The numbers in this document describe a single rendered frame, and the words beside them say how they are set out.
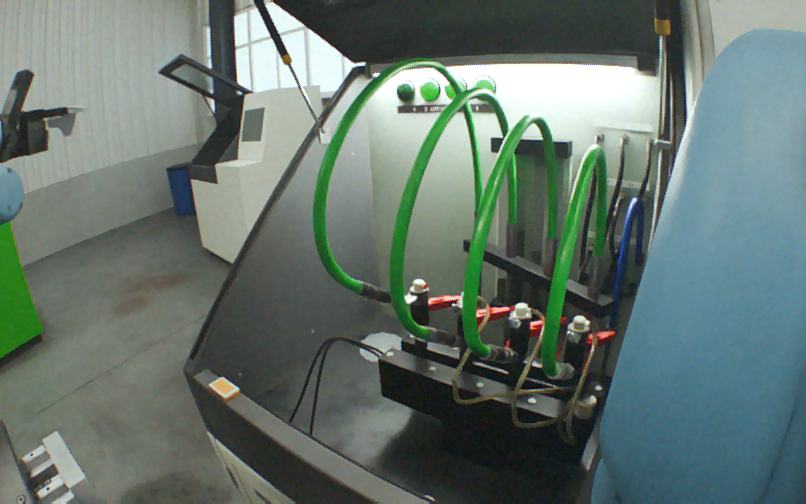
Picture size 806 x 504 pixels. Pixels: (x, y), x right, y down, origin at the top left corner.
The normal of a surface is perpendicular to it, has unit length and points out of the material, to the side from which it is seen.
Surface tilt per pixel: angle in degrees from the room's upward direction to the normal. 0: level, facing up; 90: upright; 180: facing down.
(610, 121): 90
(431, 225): 90
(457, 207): 90
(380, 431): 0
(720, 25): 76
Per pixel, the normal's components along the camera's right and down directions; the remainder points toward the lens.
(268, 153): 0.72, 0.21
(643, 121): -0.58, 0.32
